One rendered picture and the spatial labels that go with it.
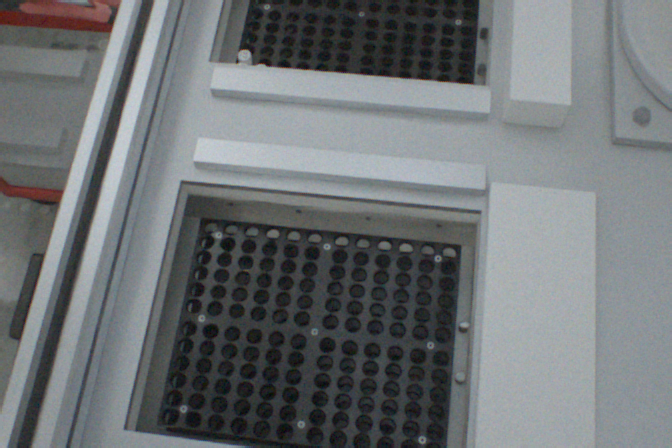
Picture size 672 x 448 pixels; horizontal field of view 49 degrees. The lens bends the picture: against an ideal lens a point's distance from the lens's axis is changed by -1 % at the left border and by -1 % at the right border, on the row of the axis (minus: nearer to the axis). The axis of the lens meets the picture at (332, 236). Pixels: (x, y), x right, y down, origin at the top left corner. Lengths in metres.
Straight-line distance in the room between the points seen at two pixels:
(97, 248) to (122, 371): 0.09
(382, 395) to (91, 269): 0.24
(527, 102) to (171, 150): 0.29
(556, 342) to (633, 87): 0.23
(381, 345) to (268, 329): 0.09
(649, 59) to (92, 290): 0.47
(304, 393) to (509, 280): 0.18
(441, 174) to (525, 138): 0.08
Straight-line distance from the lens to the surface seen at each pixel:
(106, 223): 0.57
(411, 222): 0.66
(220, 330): 0.61
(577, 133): 0.64
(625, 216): 0.62
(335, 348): 0.60
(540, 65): 0.63
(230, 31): 0.83
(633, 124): 0.65
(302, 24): 0.74
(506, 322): 0.55
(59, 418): 0.54
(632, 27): 0.68
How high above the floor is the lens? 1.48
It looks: 67 degrees down
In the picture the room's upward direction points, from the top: 6 degrees counter-clockwise
